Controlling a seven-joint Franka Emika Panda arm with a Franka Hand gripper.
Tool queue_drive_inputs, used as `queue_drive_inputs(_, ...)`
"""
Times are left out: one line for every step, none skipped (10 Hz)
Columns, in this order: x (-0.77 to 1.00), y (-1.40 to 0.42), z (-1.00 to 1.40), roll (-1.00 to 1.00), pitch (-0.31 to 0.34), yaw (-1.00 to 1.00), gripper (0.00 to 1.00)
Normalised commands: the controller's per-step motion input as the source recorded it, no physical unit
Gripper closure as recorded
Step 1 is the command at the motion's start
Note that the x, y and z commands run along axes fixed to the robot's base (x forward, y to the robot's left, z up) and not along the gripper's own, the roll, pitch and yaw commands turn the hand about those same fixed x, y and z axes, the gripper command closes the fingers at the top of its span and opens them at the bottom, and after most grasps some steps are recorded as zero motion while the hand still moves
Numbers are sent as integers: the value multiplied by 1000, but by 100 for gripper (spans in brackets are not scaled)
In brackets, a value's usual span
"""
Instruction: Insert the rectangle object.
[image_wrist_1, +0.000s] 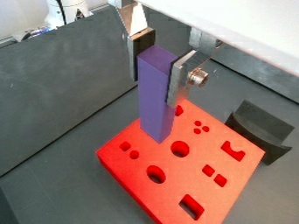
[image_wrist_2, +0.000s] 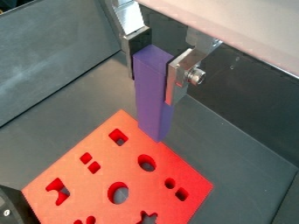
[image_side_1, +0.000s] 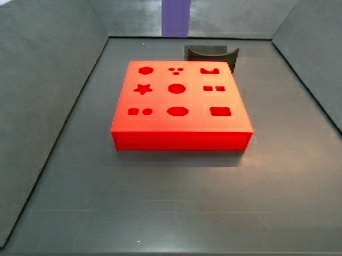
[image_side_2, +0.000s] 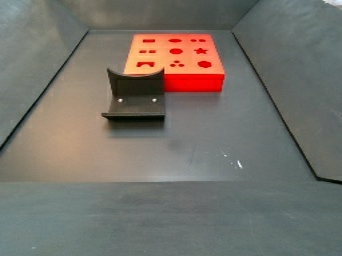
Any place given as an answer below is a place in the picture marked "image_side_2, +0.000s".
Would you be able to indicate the black curved holder stand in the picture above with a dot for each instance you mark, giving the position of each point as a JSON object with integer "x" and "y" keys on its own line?
{"x": 137, "y": 96}

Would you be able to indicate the red shape sorter block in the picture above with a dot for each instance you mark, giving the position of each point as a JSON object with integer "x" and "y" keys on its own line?
{"x": 187, "y": 56}

